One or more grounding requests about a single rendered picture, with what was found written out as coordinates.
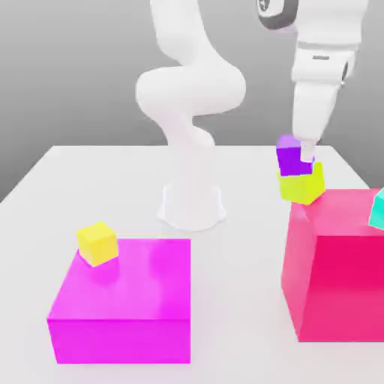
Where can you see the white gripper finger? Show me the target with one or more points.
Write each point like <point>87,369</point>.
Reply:
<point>307,151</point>

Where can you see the small teal cube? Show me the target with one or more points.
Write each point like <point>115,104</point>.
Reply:
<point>378,211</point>

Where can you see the small purple cube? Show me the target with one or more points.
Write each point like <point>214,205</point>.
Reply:
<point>289,162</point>

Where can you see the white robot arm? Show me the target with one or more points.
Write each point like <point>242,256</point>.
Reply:
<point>189,87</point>

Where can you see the large pink box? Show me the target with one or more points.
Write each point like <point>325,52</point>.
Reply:
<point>339,270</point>

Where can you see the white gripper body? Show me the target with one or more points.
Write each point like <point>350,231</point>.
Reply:
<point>313,111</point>

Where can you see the large magenta box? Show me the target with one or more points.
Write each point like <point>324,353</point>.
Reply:
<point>126,300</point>

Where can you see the small lime cube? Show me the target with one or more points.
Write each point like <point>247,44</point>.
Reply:
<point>300,187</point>

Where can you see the small yellow cube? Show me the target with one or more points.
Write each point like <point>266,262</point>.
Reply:
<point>97,244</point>

